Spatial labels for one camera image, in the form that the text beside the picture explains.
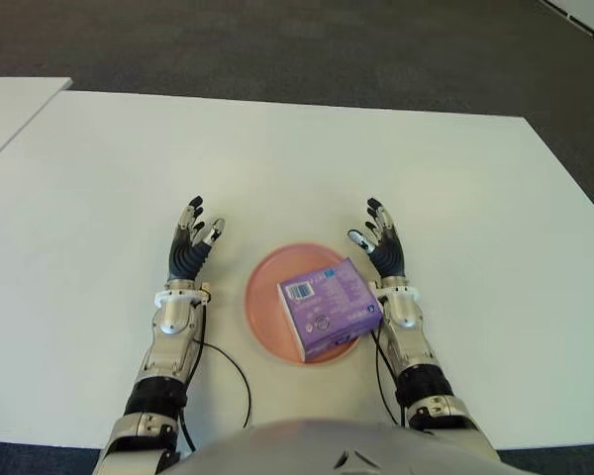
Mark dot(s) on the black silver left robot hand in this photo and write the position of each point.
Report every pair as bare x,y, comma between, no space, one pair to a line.
185,257

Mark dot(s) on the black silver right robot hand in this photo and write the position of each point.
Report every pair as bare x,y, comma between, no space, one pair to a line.
388,257

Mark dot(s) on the purple tissue paper pack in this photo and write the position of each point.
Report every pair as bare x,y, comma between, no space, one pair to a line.
329,307

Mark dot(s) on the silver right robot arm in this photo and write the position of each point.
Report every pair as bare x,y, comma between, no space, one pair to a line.
411,341

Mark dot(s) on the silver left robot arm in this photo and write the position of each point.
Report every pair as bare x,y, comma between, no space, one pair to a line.
170,321

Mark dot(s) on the round pink plate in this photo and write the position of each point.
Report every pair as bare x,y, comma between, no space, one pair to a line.
262,307

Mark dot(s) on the silver robot torso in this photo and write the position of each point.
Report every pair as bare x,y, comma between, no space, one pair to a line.
302,447

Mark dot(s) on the white neighbouring table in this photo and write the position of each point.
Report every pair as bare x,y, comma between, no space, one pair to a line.
10,111

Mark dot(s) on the white panel with dark seam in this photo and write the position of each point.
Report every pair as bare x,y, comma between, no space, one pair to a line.
589,17

